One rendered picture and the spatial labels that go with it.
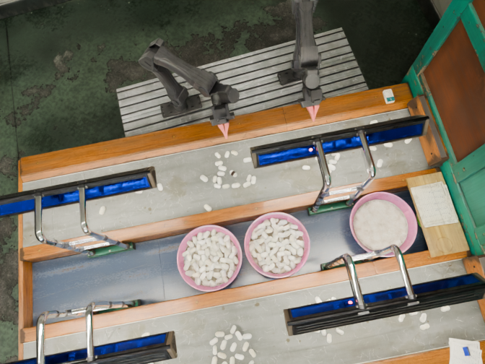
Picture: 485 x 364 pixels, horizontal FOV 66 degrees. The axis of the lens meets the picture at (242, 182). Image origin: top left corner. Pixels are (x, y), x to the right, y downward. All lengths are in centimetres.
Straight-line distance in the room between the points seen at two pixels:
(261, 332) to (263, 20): 222
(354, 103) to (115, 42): 195
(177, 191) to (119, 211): 27
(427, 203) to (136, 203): 122
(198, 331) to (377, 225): 84
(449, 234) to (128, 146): 140
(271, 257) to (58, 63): 226
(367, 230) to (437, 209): 28
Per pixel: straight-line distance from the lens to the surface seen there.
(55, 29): 340
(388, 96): 183
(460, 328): 173
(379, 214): 167
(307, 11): 163
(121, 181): 135
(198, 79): 149
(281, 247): 158
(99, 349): 134
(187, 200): 165
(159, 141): 174
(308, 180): 165
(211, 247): 160
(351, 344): 160
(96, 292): 178
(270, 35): 294
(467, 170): 163
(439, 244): 169
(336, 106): 178
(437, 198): 172
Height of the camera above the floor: 230
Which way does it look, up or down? 72 degrees down
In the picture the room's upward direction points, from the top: 11 degrees counter-clockwise
